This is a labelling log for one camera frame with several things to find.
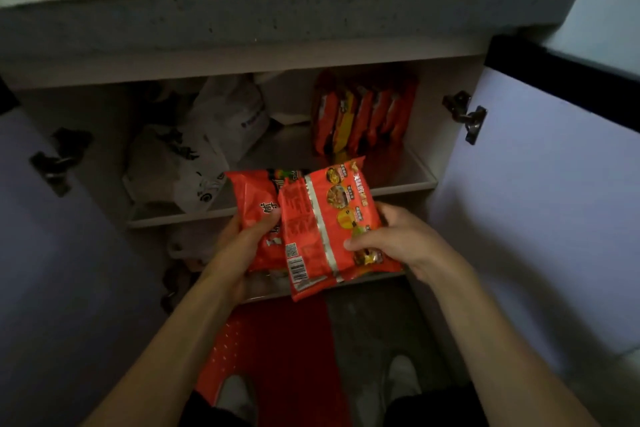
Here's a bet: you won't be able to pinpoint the metal cabinet hinge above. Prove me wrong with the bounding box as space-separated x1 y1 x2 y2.
29 127 94 198
442 90 488 146

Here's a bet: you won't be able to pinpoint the person's black trousers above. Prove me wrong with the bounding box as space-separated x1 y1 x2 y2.
177 383 490 427

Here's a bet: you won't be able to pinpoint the person's right forearm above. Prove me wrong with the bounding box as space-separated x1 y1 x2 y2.
415 253 601 427

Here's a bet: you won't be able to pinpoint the person's right white shoe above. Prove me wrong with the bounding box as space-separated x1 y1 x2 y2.
381 354 424 405

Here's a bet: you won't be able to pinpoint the red noodle packet silver seam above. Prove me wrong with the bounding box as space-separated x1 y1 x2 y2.
277 156 404 303

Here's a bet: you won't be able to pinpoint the person's white shoe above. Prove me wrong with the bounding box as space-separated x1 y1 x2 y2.
214 374 259 425
381 354 424 405

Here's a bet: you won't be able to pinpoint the white cabinet door black edge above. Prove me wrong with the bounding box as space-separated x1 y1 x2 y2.
428 34 640 395

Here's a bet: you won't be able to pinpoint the white cabinet shelf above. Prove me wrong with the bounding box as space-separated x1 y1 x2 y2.
126 122 439 229

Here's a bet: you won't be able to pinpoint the grey stone countertop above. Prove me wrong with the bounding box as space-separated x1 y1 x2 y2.
0 0 586 63

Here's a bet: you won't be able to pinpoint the red noodle packet front side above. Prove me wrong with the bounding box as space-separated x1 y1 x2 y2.
226 169 304 273

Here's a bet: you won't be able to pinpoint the white plastic bag black print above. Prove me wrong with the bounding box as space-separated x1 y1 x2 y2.
121 122 232 215

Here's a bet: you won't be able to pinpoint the white plastic bag small print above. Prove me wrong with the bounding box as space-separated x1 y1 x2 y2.
186 75 271 168

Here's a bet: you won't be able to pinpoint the person's left forearm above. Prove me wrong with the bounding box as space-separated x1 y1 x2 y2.
82 267 242 427

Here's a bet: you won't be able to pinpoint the person's left hand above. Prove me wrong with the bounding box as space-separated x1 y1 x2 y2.
202 209 282 304

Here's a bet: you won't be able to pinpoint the dark object in cabinet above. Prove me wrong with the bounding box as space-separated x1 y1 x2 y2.
159 262 203 315

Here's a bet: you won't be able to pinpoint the red plastic stool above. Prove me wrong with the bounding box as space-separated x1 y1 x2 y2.
194 295 353 427

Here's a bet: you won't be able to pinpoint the person's left white shoe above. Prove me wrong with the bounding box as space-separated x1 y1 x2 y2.
214 374 259 425

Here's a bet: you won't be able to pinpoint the person's right hand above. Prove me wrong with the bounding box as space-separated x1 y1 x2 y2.
344 202 460 285

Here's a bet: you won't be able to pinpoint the row of red noodle packets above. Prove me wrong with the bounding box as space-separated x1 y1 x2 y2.
310 69 420 157

